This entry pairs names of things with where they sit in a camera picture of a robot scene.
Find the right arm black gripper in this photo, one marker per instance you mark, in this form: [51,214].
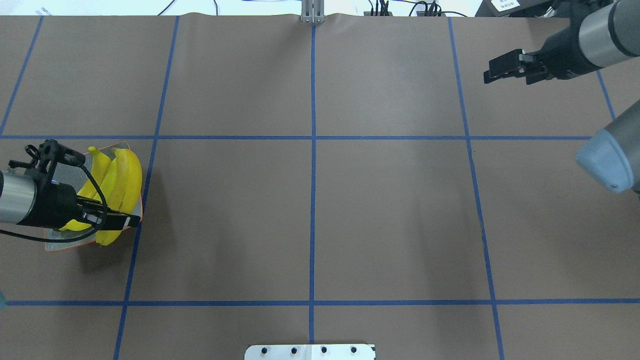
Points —
[564,51]

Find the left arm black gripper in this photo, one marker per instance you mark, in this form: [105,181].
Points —
[52,206]

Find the yellow banana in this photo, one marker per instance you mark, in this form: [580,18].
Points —
[99,167]
[107,187]
[128,183]

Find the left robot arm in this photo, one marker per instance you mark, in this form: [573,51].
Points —
[26,201]

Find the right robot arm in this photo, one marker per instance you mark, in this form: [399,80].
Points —
[601,35]

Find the black label printer box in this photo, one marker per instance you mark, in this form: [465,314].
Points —
[513,8]

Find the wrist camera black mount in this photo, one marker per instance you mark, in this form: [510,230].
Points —
[45,158]

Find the aluminium frame post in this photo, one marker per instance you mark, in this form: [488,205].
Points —
[313,12]

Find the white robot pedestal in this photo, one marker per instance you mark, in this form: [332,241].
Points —
[338,351]

